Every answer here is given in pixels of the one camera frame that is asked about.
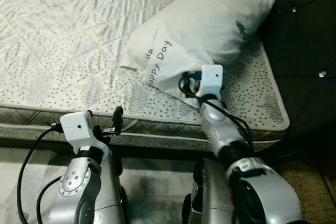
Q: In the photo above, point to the white printed pillow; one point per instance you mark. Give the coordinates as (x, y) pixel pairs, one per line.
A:
(199, 24)

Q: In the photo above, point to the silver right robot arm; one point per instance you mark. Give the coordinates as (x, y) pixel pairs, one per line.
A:
(257, 192)

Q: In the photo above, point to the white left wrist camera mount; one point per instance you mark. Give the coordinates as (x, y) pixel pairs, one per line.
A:
(79, 129)

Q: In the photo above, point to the white patterned mattress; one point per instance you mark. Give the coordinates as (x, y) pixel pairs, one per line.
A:
(63, 35)

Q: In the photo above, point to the brown rug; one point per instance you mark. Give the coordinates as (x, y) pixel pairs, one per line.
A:
(310, 198)

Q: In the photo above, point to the silver robot leg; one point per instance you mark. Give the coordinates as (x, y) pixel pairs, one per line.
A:
(210, 198)
(113, 192)

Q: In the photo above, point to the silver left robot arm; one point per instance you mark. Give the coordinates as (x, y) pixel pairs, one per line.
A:
(76, 182)

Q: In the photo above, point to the black tufted headboard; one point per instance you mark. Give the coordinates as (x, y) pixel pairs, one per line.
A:
(304, 35)

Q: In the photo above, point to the silver right robot leg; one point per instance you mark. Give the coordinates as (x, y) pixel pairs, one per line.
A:
(210, 198)

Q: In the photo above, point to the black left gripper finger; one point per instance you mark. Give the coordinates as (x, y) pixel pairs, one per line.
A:
(118, 120)
(90, 115)

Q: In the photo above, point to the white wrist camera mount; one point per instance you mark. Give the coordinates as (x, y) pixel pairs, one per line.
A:
(79, 129)
(212, 80)

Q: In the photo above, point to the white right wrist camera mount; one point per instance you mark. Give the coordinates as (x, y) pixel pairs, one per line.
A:
(212, 80)

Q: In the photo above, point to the silver left robot leg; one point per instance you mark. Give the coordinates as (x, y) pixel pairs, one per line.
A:
(113, 192)

